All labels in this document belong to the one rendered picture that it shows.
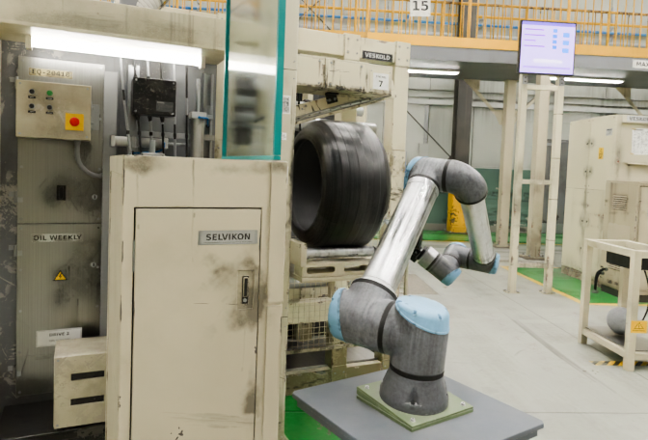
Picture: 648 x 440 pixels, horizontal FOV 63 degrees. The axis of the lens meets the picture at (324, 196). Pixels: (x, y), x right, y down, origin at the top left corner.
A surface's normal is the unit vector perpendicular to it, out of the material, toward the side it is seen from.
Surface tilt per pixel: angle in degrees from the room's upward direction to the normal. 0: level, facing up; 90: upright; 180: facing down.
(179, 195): 90
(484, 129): 90
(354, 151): 59
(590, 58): 90
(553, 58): 90
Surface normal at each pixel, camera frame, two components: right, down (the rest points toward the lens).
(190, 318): 0.42, 0.07
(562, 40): 0.07, 0.06
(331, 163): -0.31, -0.23
